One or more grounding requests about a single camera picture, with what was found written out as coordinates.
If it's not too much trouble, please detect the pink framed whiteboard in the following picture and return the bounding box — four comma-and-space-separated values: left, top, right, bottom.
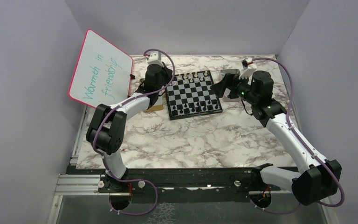
68, 29, 133, 107

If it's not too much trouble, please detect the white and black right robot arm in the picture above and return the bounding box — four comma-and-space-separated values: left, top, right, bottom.
211, 71, 342, 205

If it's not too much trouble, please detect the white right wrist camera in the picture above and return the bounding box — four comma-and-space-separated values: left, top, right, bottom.
239, 57, 257, 79

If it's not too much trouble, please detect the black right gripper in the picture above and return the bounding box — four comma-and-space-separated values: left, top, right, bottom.
211, 72, 259, 105

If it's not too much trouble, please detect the black and white chessboard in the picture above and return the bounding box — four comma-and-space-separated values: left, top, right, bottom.
165, 70, 222, 120

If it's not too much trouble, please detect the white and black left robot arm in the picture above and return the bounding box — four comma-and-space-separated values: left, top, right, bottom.
86, 63, 175, 192

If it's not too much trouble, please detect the aluminium extrusion rail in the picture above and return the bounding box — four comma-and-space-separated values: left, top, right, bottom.
54, 175, 100, 196

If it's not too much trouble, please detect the silver metal tin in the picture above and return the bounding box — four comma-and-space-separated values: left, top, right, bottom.
219, 69, 240, 102

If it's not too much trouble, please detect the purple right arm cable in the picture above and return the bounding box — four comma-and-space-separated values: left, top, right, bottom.
242, 57, 346, 215

